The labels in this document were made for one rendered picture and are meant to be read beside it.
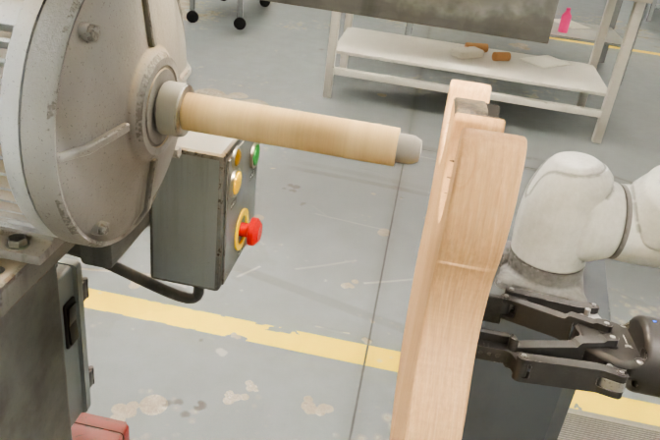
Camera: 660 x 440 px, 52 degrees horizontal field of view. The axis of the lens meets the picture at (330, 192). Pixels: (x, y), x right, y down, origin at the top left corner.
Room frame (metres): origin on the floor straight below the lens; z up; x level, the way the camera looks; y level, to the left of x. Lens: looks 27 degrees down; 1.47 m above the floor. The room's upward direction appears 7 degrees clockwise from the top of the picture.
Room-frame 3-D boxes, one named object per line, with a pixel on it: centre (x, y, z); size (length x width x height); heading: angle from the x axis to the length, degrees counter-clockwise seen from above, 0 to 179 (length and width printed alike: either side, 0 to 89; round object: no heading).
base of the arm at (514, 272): (1.22, -0.45, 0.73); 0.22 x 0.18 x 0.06; 76
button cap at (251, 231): (0.80, 0.11, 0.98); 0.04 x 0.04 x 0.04; 83
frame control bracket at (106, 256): (0.73, 0.25, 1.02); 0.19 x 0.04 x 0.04; 173
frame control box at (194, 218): (0.79, 0.24, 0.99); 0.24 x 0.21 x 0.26; 83
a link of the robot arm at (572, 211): (1.22, -0.48, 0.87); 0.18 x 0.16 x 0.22; 87
